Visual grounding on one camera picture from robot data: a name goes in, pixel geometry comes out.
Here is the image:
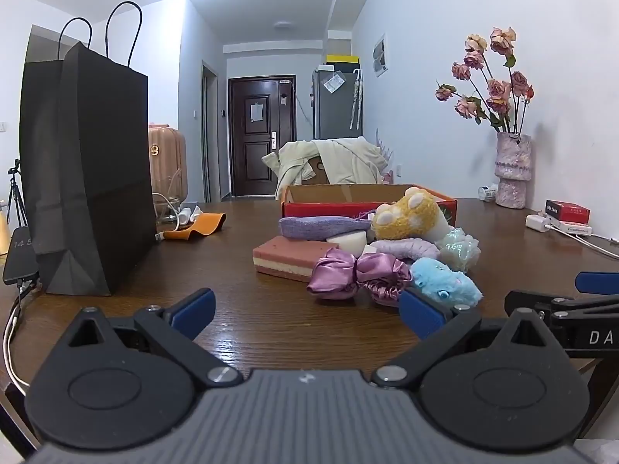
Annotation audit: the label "white sponge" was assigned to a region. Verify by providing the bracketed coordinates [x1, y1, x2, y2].
[326, 230, 369, 257]

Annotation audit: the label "dried pink roses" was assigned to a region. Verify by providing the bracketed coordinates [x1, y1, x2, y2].
[435, 26, 535, 135]

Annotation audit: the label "blue plush toy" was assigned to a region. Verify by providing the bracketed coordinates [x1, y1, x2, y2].
[409, 257, 483, 307]

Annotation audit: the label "white flat box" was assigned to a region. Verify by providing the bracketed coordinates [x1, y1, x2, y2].
[551, 221, 595, 236]

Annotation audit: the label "pink suitcase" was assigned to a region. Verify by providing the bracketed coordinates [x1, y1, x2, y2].
[147, 124, 188, 204]

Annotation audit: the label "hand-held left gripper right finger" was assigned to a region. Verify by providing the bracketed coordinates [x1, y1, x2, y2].
[371, 289, 556, 390]

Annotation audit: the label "grey refrigerator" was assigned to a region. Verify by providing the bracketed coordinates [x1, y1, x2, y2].
[312, 67, 364, 141]

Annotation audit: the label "purple terry headband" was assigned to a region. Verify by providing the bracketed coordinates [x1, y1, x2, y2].
[279, 216, 375, 241]

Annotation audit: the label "lilac fluffy headband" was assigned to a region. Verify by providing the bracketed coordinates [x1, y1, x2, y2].
[370, 238, 442, 264]

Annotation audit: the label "white power bank cable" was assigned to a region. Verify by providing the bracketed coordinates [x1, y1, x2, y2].
[2, 281, 39, 397]

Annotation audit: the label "wall panel picture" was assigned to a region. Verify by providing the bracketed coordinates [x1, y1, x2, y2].
[373, 34, 388, 78]

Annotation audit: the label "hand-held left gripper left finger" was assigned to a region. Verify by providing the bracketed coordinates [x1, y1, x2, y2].
[67, 288, 244, 390]

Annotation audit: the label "pink layered sponge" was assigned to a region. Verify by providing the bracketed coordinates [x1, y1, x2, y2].
[252, 235, 339, 283]

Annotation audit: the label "brown wooden chair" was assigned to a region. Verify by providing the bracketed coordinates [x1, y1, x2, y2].
[302, 155, 330, 187]

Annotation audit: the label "orange strap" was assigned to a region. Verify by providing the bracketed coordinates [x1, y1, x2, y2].
[163, 213, 227, 241]

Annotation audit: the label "dark brown entrance door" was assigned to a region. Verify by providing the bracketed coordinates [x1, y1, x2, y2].
[228, 76, 297, 199]

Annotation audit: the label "white charger with cable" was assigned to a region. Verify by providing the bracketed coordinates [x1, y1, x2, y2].
[175, 205, 205, 229]

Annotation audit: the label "black power bank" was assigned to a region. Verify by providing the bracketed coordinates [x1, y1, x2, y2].
[2, 225, 39, 287]

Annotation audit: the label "red cardboard box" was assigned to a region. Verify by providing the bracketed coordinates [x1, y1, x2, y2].
[281, 184, 458, 229]

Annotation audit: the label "beige jacket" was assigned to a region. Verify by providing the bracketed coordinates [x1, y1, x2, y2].
[262, 137, 389, 200]

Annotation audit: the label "white folded umbrella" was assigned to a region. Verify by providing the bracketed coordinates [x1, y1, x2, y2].
[349, 68, 363, 130]

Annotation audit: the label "clear glass jar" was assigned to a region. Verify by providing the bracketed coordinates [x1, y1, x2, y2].
[153, 192, 181, 225]

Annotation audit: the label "interior doorway frame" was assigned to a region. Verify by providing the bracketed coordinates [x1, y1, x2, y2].
[200, 60, 221, 204]

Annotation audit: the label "yellow paw plush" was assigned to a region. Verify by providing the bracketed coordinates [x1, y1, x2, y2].
[371, 186, 458, 242]

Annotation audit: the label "pink satin scrunchie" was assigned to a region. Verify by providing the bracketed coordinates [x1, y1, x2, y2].
[362, 278, 412, 307]

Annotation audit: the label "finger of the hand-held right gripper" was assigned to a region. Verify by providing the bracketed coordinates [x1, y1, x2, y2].
[575, 272, 619, 295]
[504, 290, 619, 320]

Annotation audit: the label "purple satin scrunchie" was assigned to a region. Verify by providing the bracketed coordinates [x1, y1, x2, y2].
[306, 247, 412, 300]

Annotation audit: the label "pink speckled vase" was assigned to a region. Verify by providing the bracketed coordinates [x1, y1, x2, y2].
[493, 132, 534, 210]

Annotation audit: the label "black tripod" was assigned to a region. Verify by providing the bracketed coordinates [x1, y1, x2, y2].
[7, 159, 29, 228]

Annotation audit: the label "black paper bag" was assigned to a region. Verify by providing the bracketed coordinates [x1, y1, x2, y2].
[18, 1, 158, 297]

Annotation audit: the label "white adapter cable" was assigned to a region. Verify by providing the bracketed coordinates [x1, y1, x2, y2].
[544, 225, 619, 259]

